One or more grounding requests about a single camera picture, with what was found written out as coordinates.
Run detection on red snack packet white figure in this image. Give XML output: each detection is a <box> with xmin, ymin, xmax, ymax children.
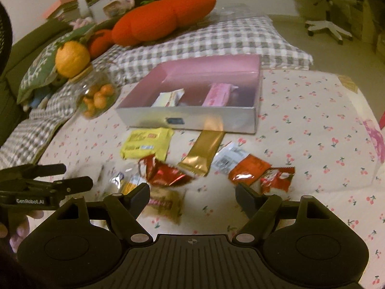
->
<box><xmin>259</xmin><ymin>166</ymin><xmax>296</xmax><ymax>196</ymax></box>

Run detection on yellow snack packet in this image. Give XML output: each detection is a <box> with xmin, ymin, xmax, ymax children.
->
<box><xmin>120</xmin><ymin>127</ymin><xmax>175</xmax><ymax>161</ymax></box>

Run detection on orange fruit plush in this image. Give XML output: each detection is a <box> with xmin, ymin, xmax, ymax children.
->
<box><xmin>55</xmin><ymin>40</ymin><xmax>91</xmax><ymax>78</ymax></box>

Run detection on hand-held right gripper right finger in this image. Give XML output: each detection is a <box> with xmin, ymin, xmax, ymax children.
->
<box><xmin>235</xmin><ymin>182</ymin><xmax>335</xmax><ymax>245</ymax></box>

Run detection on shiny red foil snack packet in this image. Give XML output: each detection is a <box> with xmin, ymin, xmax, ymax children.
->
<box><xmin>138</xmin><ymin>154</ymin><xmax>194</xmax><ymax>189</ymax></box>

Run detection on cream snack packet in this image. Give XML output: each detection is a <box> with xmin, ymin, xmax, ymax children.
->
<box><xmin>151</xmin><ymin>89</ymin><xmax>185</xmax><ymax>108</ymax></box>

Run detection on small red plush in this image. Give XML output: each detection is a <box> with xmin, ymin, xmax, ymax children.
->
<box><xmin>88</xmin><ymin>29</ymin><xmax>116</xmax><ymax>59</ymax></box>

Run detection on cherry print bedsheet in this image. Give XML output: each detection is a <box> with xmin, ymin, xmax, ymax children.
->
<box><xmin>39</xmin><ymin>66</ymin><xmax>385</xmax><ymax>289</ymax></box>

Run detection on clear bag of oranges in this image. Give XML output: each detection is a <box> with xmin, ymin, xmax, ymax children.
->
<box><xmin>71</xmin><ymin>68</ymin><xmax>121</xmax><ymax>120</ymax></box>

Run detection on gold snack bar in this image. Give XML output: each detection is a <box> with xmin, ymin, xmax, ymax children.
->
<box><xmin>177</xmin><ymin>130</ymin><xmax>225</xmax><ymax>177</ymax></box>

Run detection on clear plastic bag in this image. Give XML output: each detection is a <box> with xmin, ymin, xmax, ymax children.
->
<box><xmin>215</xmin><ymin>4</ymin><xmax>257</xmax><ymax>21</ymax></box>

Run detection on pink box with silver sides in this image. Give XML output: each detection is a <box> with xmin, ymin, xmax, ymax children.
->
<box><xmin>116</xmin><ymin>55</ymin><xmax>262</xmax><ymax>135</ymax></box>

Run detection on green patterned pillow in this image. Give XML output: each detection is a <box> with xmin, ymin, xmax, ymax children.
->
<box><xmin>16</xmin><ymin>24</ymin><xmax>97</xmax><ymax>104</ymax></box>

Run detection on person's left hand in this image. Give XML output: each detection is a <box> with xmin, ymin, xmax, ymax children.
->
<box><xmin>9</xmin><ymin>209</ymin><xmax>45</xmax><ymax>252</ymax></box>

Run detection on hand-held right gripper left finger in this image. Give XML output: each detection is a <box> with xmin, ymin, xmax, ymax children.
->
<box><xmin>56</xmin><ymin>183</ymin><xmax>152</xmax><ymax>245</ymax></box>

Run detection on brown biscuit packet red label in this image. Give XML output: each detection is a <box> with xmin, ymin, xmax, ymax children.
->
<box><xmin>144</xmin><ymin>188</ymin><xmax>186</xmax><ymax>225</ymax></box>

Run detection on yellow patterned cloth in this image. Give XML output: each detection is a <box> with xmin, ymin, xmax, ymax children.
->
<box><xmin>337</xmin><ymin>74</ymin><xmax>359</xmax><ymax>94</ymax></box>

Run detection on pink patterned bag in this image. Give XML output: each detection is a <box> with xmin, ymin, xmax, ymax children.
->
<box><xmin>362</xmin><ymin>118</ymin><xmax>385</xmax><ymax>164</ymax></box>

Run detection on blue plush toy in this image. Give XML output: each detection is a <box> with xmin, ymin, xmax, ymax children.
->
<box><xmin>22</xmin><ymin>78</ymin><xmax>70</xmax><ymax>112</ymax></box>

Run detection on large red plush pillow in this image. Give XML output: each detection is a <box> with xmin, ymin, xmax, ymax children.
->
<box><xmin>111</xmin><ymin>0</ymin><xmax>217</xmax><ymax>47</ymax></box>

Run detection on grey checkered pillow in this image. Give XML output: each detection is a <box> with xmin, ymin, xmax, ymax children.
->
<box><xmin>0</xmin><ymin>16</ymin><xmax>313</xmax><ymax>169</ymax></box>

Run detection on stack of books pink cover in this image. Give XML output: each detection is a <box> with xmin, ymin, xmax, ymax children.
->
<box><xmin>42</xmin><ymin>0</ymin><xmax>80</xmax><ymax>21</ymax></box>

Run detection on pink plush toy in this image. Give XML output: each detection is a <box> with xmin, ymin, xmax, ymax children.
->
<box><xmin>70</xmin><ymin>17</ymin><xmax>94</xmax><ymax>30</ymax></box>
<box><xmin>119</xmin><ymin>0</ymin><xmax>142</xmax><ymax>10</ymax></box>

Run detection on pink snack packet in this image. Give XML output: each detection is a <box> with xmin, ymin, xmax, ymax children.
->
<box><xmin>201</xmin><ymin>83</ymin><xmax>234</xmax><ymax>107</ymax></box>

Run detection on red white barcode snack packet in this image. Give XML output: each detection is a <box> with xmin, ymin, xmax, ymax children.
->
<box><xmin>211</xmin><ymin>141</ymin><xmax>272</xmax><ymax>186</ymax></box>

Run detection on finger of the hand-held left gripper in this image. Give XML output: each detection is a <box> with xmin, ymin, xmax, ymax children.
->
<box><xmin>28</xmin><ymin>176</ymin><xmax>94</xmax><ymax>196</ymax></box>
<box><xmin>0</xmin><ymin>164</ymin><xmax>67</xmax><ymax>185</ymax></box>

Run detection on white office chair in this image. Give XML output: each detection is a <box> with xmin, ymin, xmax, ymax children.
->
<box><xmin>296</xmin><ymin>0</ymin><xmax>359</xmax><ymax>46</ymax></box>

